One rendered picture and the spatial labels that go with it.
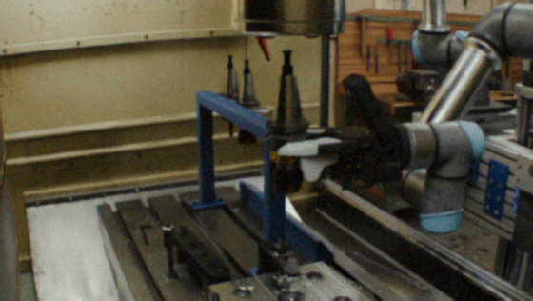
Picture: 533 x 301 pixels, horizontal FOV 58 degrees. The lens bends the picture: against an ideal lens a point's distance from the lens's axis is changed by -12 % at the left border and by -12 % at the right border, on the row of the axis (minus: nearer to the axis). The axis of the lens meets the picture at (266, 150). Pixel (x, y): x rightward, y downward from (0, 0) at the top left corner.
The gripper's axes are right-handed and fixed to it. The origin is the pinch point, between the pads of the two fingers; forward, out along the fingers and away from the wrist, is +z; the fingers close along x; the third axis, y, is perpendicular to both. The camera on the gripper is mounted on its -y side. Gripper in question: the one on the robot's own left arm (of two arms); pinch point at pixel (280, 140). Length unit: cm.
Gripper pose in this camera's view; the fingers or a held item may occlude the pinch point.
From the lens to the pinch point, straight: 79.4
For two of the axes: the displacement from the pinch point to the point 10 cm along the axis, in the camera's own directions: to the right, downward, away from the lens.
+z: -9.7, 0.6, -2.3
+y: -0.1, 9.6, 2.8
